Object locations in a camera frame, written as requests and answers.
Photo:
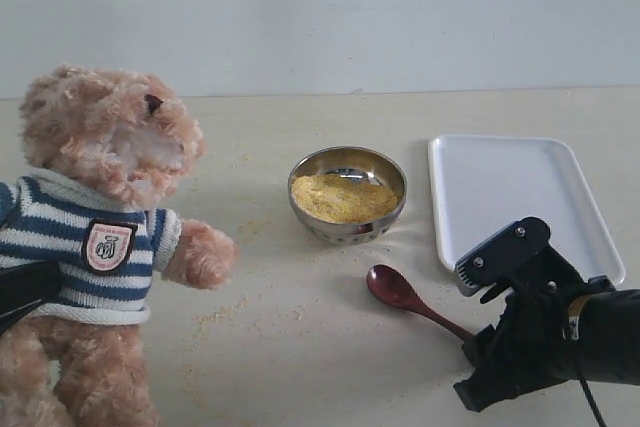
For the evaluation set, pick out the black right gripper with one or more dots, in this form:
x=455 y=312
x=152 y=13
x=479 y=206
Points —
x=550 y=333

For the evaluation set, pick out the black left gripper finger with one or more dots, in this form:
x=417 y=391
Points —
x=25 y=288

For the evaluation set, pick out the dark red wooden spoon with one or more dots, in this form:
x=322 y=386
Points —
x=390 y=287

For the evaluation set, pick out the tan teddy bear striped sweater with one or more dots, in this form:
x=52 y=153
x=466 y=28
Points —
x=105 y=148

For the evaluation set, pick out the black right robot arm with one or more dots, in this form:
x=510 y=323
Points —
x=625 y=326

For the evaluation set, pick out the white plastic tray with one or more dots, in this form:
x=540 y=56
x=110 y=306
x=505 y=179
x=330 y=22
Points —
x=480 y=184

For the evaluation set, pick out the steel bowl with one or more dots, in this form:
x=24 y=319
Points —
x=359 y=164

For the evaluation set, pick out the yellow millet grains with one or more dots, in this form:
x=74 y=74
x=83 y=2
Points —
x=339 y=200

